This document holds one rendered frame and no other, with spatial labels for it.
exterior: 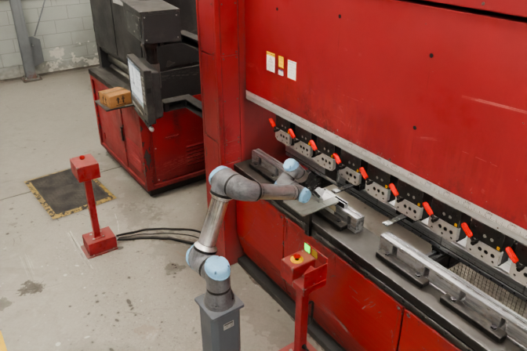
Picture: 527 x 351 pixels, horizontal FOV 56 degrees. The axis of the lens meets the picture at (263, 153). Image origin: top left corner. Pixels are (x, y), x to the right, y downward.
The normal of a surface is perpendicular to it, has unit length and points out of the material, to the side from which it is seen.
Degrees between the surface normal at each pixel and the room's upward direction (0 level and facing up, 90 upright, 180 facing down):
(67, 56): 90
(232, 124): 90
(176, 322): 0
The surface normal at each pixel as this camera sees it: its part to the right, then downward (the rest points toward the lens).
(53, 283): 0.00, -0.90
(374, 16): -0.83, 0.25
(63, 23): 0.58, 0.36
